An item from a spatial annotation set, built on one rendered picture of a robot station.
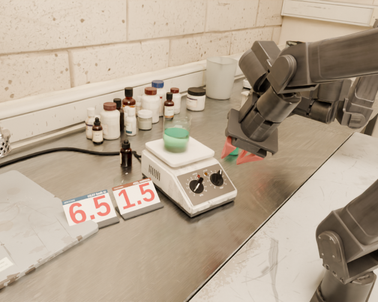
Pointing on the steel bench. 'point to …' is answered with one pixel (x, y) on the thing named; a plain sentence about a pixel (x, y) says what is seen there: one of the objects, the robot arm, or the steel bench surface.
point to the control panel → (213, 191)
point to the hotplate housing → (163, 177)
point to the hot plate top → (195, 151)
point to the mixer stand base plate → (25, 227)
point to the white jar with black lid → (195, 99)
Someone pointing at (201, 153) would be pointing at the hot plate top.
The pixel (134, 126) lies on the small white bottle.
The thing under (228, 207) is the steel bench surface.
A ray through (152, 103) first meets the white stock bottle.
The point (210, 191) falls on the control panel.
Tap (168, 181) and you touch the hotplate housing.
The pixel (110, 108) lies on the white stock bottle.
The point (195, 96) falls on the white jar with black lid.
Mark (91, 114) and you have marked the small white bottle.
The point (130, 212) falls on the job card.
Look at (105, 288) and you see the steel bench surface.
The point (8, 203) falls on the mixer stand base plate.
